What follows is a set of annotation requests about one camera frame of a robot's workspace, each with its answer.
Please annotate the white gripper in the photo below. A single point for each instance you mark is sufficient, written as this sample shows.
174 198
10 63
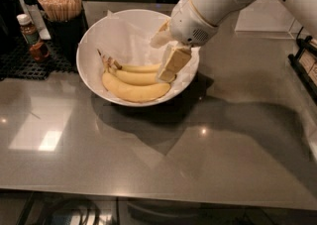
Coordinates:
188 24

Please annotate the yellow banana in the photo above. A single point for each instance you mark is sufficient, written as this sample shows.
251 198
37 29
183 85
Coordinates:
136 94
115 76
138 68

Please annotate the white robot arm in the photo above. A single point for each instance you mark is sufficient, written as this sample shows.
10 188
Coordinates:
216 11

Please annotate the white paper bowl liner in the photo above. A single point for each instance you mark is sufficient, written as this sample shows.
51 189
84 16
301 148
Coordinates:
132 37

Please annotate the white ceramic bowl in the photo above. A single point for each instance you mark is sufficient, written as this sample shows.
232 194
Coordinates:
95 80

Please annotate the black chopstick holder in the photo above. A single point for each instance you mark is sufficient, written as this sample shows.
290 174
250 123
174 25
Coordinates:
68 34

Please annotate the bundle of wooden chopsticks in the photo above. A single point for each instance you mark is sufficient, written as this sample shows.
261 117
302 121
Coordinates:
61 10

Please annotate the small red-brown jar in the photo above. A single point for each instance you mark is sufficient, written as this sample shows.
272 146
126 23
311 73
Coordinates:
39 52

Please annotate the white flat utensil packet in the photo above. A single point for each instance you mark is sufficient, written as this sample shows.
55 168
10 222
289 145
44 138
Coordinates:
37 18

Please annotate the small white-capped sauce bottle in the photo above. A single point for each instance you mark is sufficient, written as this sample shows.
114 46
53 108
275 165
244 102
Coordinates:
28 29

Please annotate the black grid mat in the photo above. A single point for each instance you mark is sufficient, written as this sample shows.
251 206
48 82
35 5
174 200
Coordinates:
17 63

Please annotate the black container at left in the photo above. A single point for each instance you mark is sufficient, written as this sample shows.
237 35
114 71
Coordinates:
9 26

